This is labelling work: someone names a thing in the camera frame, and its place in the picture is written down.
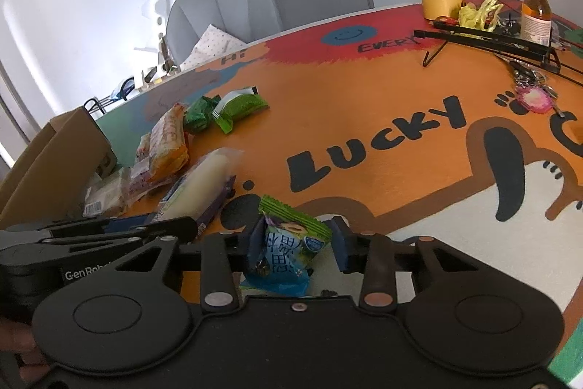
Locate key bunch with pink charm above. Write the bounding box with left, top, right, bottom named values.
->
left=510, top=61, right=568, bottom=118

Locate dark green snack packet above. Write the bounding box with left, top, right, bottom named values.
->
left=183, top=95, right=222, bottom=133

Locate colourful printed table mat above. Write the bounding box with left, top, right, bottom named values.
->
left=91, top=0, right=583, bottom=385

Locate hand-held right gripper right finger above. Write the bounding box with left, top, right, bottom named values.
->
left=330, top=216, right=484, bottom=313

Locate yellow tape roll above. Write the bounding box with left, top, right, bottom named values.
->
left=420, top=0, right=464, bottom=22

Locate person's left hand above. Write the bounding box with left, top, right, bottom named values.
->
left=0, top=318, right=48, bottom=381

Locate green and blue snack packet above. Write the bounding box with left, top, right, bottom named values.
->
left=240, top=194, right=333, bottom=297

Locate long white snack packet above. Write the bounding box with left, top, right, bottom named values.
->
left=157, top=147, right=244, bottom=226

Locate light green white snack packet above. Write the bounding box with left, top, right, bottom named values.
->
left=210, top=86, right=270, bottom=135

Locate brown cardboard box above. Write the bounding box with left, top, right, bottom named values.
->
left=0, top=106, right=118, bottom=230

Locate black metal shoe rack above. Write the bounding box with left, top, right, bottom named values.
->
left=83, top=74, right=137, bottom=116

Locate large orange snack packet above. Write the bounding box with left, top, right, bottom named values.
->
left=148, top=104, right=189, bottom=180

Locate glass bottle with amber liquid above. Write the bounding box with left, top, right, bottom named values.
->
left=519, top=0, right=554, bottom=48

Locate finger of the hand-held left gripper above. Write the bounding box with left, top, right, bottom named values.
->
left=0, top=213, right=158, bottom=245
left=43, top=216, right=199, bottom=245

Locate beige snack packet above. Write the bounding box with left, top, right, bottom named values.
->
left=83, top=168, right=130, bottom=219

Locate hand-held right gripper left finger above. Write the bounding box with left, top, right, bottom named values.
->
left=111, top=227, right=267, bottom=312

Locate black folding metal stand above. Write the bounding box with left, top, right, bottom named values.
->
left=412, top=19, right=563, bottom=74

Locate grey armchair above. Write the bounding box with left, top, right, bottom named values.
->
left=166, top=0, right=284, bottom=66

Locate blue and white bag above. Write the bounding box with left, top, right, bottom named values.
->
left=111, top=79, right=136, bottom=100

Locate yellow plastic bag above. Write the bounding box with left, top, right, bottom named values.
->
left=458, top=0, right=504, bottom=31

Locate purple snack packet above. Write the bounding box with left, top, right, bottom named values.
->
left=193, top=175, right=238, bottom=241

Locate pink clear snack packet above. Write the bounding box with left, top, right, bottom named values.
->
left=125, top=159, right=183, bottom=203

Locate white dotted pillow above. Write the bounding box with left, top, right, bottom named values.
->
left=180, top=23, right=244, bottom=71

